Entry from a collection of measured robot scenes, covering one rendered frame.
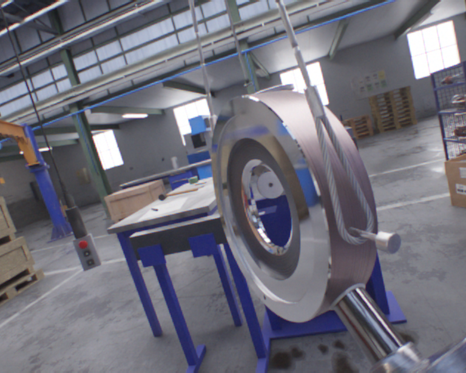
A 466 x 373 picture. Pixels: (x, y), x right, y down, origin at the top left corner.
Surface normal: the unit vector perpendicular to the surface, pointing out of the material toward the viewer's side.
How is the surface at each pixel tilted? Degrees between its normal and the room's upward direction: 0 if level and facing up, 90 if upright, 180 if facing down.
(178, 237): 90
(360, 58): 90
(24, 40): 90
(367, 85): 90
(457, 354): 41
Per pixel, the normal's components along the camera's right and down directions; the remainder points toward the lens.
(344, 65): -0.21, 0.21
